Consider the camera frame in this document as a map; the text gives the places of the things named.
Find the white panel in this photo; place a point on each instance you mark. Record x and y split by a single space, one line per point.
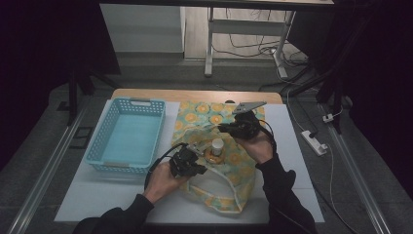
139 27

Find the white power strip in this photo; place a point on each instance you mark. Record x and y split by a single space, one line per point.
313 142

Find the black floor plate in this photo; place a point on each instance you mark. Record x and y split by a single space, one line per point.
82 137

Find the person's left hand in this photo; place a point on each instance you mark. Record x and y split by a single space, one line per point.
162 182

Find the orange print cloth bag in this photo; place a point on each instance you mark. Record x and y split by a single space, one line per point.
237 169

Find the white table mat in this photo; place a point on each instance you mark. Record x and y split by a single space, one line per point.
285 156

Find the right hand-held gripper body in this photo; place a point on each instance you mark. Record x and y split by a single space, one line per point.
247 125

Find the black metal stand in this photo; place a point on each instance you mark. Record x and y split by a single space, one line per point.
73 97
334 91

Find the white-legged desk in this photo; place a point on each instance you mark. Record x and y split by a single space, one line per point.
246 26

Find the light blue plastic basket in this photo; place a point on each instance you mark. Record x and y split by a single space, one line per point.
128 139

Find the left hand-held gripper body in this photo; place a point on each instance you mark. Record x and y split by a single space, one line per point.
183 161

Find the aluminium floor rail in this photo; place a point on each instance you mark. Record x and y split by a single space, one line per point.
357 175
42 175

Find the small white adapter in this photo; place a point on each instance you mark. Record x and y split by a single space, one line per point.
328 118

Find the small white jar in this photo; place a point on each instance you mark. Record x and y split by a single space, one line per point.
217 146

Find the person's right hand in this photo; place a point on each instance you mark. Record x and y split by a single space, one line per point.
258 148

